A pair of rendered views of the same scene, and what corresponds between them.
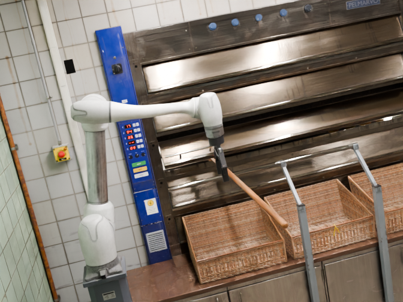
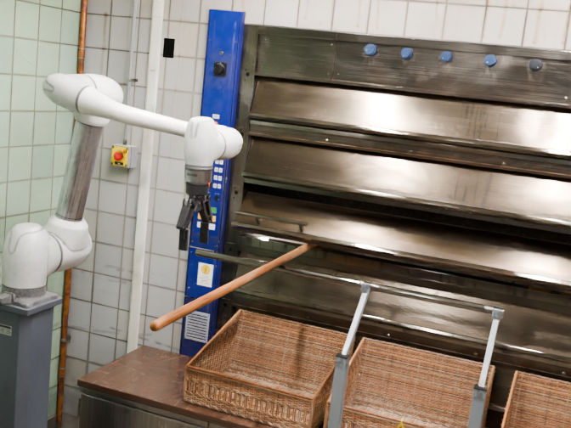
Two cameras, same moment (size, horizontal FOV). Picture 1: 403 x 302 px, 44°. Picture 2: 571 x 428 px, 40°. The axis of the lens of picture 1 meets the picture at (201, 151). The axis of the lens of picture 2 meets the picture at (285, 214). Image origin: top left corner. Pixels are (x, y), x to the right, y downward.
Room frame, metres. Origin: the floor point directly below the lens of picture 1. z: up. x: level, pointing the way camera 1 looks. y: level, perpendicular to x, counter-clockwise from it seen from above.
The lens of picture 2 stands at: (0.32, -1.54, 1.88)
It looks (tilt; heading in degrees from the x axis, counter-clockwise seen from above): 10 degrees down; 29
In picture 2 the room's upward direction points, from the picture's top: 6 degrees clockwise
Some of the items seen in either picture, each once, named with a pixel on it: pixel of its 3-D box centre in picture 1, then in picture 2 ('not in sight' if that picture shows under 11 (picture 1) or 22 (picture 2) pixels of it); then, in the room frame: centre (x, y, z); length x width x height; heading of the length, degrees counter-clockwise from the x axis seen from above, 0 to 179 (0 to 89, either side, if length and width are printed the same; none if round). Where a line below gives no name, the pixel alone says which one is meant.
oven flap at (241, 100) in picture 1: (283, 90); (450, 185); (3.37, -0.62, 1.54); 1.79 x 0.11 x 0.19; 98
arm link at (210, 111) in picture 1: (209, 108); (202, 140); (2.40, -0.08, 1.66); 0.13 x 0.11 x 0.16; 5
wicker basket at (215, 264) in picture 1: (231, 238); (271, 367); (3.02, -0.08, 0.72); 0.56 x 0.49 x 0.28; 97
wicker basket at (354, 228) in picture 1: (317, 216); (411, 401); (3.10, -0.67, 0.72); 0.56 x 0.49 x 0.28; 99
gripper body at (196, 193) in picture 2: (217, 145); (196, 196); (2.39, -0.08, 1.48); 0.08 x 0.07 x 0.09; 6
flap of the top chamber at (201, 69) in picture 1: (277, 52); (460, 121); (3.37, -0.62, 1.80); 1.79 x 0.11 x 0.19; 98
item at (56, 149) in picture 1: (62, 153); (123, 155); (3.11, 0.86, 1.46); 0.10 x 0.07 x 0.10; 98
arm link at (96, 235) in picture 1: (96, 237); (27, 253); (2.30, 0.58, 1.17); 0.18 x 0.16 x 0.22; 5
